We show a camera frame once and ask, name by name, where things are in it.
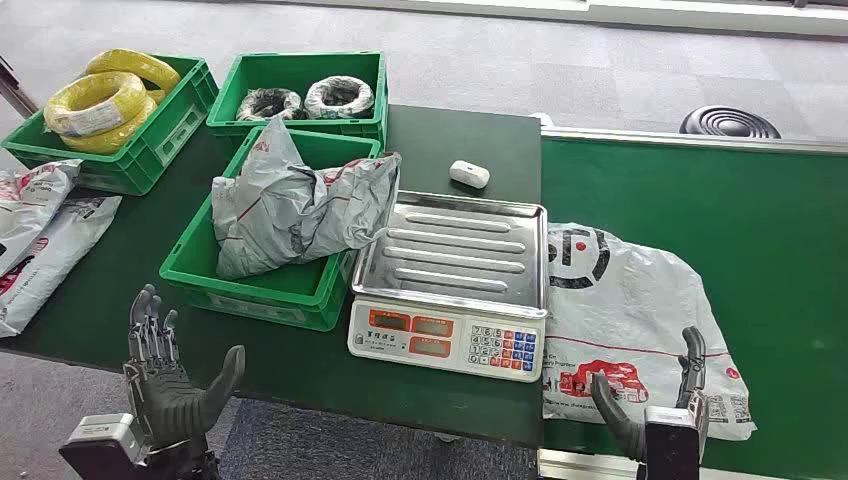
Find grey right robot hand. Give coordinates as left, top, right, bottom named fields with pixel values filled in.
left=589, top=324, right=710, bottom=465

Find white red-printed plastic mailer package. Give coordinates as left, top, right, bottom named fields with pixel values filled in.
left=541, top=221, right=758, bottom=442

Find green conveyor belt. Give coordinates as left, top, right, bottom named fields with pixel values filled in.
left=541, top=135, right=848, bottom=480

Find crumpled grey mailer package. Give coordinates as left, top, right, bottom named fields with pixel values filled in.
left=210, top=117, right=403, bottom=281

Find white electronic scale steel tray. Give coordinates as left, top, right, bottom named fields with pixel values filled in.
left=347, top=190, right=550, bottom=384

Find small white plastic case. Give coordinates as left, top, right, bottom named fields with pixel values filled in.
left=449, top=159, right=492, bottom=190

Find black ribbed round disc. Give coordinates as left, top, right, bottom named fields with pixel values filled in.
left=678, top=105, right=783, bottom=140

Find green crate holding mailers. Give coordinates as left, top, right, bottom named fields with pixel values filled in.
left=158, top=125, right=384, bottom=333

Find green crate with black coils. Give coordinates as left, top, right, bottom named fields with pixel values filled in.
left=206, top=51, right=389, bottom=148

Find green crate with yellow coils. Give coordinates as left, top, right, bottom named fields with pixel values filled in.
left=1, top=52, right=220, bottom=197

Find white red-printed mailer bag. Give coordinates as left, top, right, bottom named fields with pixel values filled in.
left=0, top=195, right=124, bottom=339
left=0, top=158, right=84, bottom=276

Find dark metal pole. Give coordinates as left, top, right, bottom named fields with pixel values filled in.
left=0, top=56, right=40, bottom=121

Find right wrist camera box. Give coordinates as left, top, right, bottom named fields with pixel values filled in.
left=643, top=405, right=705, bottom=480

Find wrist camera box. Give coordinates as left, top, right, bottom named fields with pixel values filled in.
left=58, top=412, right=160, bottom=480
left=643, top=405, right=705, bottom=480

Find silver conveyor frame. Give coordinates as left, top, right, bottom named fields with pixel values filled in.
left=529, top=112, right=848, bottom=480

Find black wrapped wire coil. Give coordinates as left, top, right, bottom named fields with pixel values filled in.
left=303, top=74, right=376, bottom=121
left=235, top=87, right=305, bottom=123

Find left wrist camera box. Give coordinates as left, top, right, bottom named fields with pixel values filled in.
left=58, top=412, right=160, bottom=480

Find yellow cable coil with label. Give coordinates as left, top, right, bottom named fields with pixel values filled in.
left=43, top=70, right=150, bottom=138

